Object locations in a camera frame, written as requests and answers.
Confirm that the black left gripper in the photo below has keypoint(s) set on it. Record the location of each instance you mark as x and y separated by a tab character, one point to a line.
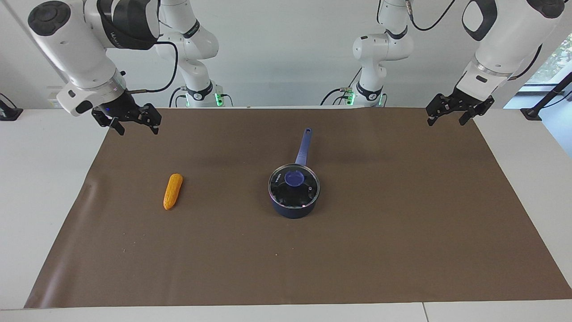
458	102

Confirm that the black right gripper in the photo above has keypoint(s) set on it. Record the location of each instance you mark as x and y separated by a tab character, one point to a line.
123	109

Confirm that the yellow corn cob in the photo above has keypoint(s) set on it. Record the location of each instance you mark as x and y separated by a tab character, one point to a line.
172	191

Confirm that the glass lid with blue knob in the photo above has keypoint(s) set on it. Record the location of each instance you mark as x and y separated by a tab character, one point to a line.
294	187

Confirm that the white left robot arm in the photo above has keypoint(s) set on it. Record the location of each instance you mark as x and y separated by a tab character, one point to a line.
505	40

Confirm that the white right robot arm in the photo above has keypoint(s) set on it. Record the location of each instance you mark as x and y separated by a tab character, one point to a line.
76	49

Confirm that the window with greenery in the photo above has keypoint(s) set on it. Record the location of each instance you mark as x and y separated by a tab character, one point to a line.
552	62

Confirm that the dark blue saucepan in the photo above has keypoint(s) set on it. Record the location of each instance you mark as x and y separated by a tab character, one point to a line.
304	147

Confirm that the brown table mat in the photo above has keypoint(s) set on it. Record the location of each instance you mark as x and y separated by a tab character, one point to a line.
313	259

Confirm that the white wall socket box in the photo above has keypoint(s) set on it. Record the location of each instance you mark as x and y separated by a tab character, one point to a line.
54	98

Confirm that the black camera stand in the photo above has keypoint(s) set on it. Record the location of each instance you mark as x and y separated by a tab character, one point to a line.
547	97

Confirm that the black clamp mount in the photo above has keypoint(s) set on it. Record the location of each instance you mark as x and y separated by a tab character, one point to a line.
8	112

